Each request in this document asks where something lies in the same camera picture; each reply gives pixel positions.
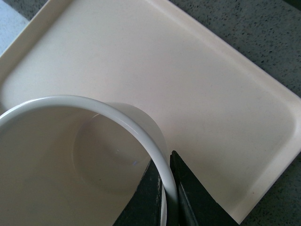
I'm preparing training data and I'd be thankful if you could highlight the white smiley mug black handle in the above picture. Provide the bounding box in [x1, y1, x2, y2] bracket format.
[0, 96, 179, 226]

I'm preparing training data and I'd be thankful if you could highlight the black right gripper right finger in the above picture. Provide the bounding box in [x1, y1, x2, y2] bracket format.
[170, 151, 238, 226]

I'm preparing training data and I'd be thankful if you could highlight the beige rectangular plastic tray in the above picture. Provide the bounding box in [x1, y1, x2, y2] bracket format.
[0, 0, 301, 223]

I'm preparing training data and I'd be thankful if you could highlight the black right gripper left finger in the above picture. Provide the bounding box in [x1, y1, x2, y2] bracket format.
[114, 160, 166, 226]

